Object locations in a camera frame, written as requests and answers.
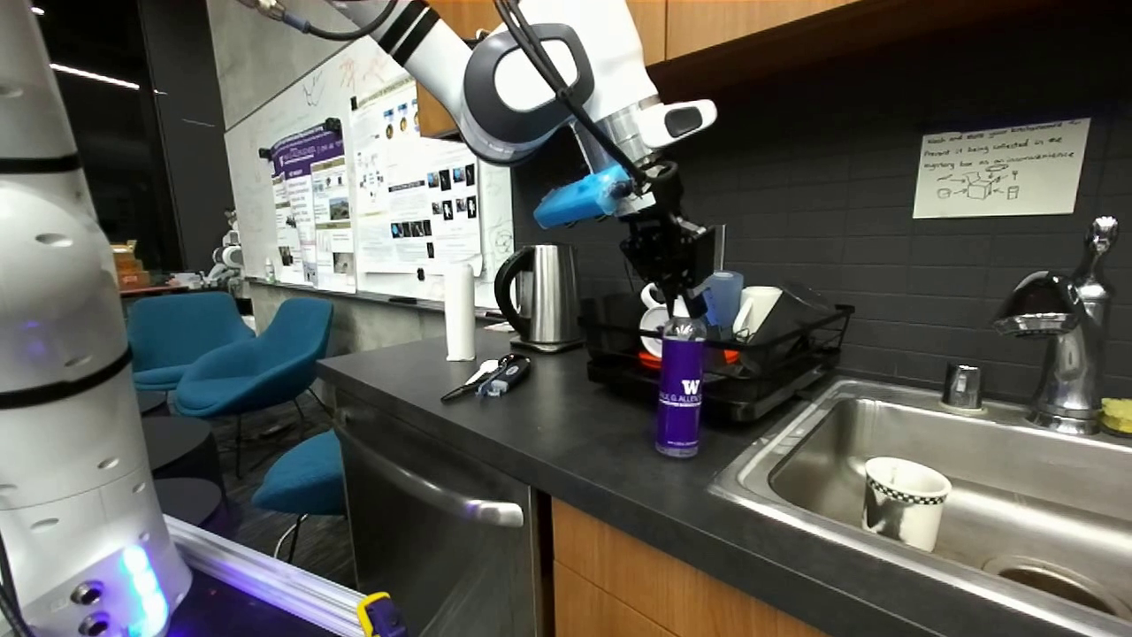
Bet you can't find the stainless steel dishwasher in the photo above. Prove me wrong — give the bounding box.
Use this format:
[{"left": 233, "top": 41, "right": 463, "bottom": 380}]
[{"left": 334, "top": 411, "right": 545, "bottom": 637}]

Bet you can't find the wooden upper cabinet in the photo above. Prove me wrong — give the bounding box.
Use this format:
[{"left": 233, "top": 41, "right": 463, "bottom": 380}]
[{"left": 411, "top": 0, "right": 872, "bottom": 137}]

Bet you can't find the yellow sponge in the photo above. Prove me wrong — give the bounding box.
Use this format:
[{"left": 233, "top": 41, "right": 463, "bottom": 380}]
[{"left": 1100, "top": 395, "right": 1132, "bottom": 442}]

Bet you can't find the white wall whiteboard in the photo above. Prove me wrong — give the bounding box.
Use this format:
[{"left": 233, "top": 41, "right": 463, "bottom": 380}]
[{"left": 225, "top": 39, "right": 519, "bottom": 303}]

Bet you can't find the black wire dish rack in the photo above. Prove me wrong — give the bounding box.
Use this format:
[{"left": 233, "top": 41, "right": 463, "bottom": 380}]
[{"left": 583, "top": 288, "right": 860, "bottom": 427}]

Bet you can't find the blue cup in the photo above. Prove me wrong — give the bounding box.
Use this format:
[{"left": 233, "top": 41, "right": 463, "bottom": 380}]
[{"left": 700, "top": 268, "right": 752, "bottom": 337}]

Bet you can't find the white patterned mug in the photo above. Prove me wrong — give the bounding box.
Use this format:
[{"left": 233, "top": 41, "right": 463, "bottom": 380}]
[{"left": 860, "top": 455, "right": 956, "bottom": 560}]

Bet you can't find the white and black mug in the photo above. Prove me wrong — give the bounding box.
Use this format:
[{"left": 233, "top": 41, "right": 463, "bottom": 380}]
[{"left": 638, "top": 288, "right": 667, "bottom": 365}]

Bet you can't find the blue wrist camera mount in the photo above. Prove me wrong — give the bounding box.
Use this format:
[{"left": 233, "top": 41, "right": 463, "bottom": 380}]
[{"left": 530, "top": 159, "right": 641, "bottom": 235}]

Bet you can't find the purple pump bottle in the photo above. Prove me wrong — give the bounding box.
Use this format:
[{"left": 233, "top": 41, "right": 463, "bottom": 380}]
[{"left": 650, "top": 294, "right": 710, "bottom": 459}]

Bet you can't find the wooden cabinet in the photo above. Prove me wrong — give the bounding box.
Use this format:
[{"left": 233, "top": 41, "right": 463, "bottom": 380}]
[
  {"left": 411, "top": 0, "right": 872, "bottom": 137},
  {"left": 549, "top": 499, "right": 827, "bottom": 637}
]

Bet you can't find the white handwritten wall note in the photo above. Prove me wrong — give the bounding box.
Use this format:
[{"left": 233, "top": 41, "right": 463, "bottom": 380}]
[{"left": 913, "top": 116, "right": 1097, "bottom": 223}]

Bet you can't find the white bowl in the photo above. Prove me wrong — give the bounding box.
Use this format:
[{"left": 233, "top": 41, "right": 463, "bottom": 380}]
[{"left": 733, "top": 283, "right": 789, "bottom": 346}]

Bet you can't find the white plastic spoon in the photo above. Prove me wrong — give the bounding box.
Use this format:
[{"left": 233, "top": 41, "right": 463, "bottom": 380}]
[{"left": 438, "top": 357, "right": 506, "bottom": 408}]

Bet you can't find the chrome sink hole cap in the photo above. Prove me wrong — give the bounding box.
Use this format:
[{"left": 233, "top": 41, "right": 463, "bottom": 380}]
[{"left": 944, "top": 365, "right": 988, "bottom": 413}]

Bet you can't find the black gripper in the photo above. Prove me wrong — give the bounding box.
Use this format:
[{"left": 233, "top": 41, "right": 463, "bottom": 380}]
[{"left": 617, "top": 163, "right": 723, "bottom": 329}]

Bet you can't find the white paper towel roll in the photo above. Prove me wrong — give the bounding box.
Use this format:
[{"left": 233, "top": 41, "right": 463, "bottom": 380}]
[{"left": 444, "top": 263, "right": 483, "bottom": 365}]

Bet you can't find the research poster with photos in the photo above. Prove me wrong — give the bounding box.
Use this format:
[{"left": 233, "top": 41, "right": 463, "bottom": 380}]
[{"left": 263, "top": 81, "right": 488, "bottom": 298}]

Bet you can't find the yellow clamp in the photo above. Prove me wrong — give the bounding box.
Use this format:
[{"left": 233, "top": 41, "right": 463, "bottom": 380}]
[{"left": 355, "top": 589, "right": 400, "bottom": 637}]

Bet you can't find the blue upholstered chair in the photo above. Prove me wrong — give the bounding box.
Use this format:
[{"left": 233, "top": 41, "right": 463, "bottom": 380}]
[
  {"left": 247, "top": 427, "right": 351, "bottom": 520},
  {"left": 174, "top": 294, "right": 340, "bottom": 421},
  {"left": 121, "top": 291, "right": 260, "bottom": 401}
]

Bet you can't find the chrome faucet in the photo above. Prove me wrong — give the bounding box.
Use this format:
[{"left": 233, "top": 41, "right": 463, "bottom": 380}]
[{"left": 995, "top": 211, "right": 1127, "bottom": 440}]

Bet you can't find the wooden lower cabinet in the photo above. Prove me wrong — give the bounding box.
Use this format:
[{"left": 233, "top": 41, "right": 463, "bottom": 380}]
[{"left": 549, "top": 499, "right": 827, "bottom": 637}]

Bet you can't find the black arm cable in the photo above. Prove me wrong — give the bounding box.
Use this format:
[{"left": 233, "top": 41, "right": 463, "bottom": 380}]
[{"left": 491, "top": 0, "right": 667, "bottom": 198}]

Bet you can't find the steel electric kettle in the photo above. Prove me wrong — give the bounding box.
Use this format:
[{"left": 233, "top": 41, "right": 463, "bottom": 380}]
[{"left": 491, "top": 239, "right": 588, "bottom": 357}]

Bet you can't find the grey round side table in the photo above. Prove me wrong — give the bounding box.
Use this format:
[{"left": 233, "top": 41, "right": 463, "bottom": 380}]
[{"left": 137, "top": 411, "right": 218, "bottom": 473}]

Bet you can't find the metal robot base platform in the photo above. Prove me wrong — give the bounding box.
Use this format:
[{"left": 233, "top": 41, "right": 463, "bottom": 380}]
[{"left": 163, "top": 513, "right": 411, "bottom": 637}]

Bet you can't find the stainless steel sink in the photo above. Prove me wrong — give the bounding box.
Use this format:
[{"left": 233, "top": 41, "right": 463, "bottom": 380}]
[{"left": 707, "top": 376, "right": 1132, "bottom": 637}]

